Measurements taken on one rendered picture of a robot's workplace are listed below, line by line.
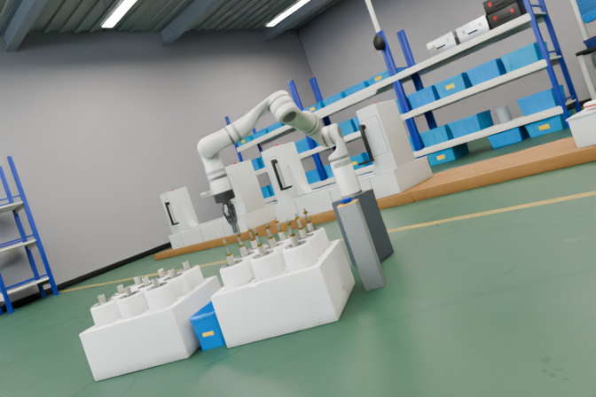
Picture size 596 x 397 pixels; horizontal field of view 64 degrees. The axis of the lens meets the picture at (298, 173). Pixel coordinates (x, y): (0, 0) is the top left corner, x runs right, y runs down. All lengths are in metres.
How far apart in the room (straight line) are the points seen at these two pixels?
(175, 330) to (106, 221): 6.62
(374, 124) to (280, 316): 2.49
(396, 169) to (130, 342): 2.51
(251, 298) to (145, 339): 0.43
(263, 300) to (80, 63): 7.72
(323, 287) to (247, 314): 0.27
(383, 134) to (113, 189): 5.60
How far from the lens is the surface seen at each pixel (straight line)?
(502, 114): 6.25
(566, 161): 3.19
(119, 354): 1.90
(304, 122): 1.86
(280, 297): 1.56
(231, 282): 1.63
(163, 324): 1.77
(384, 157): 3.84
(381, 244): 2.14
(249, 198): 5.20
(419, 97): 6.57
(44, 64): 8.78
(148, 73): 9.46
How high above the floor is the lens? 0.46
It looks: level
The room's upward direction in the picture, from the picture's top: 19 degrees counter-clockwise
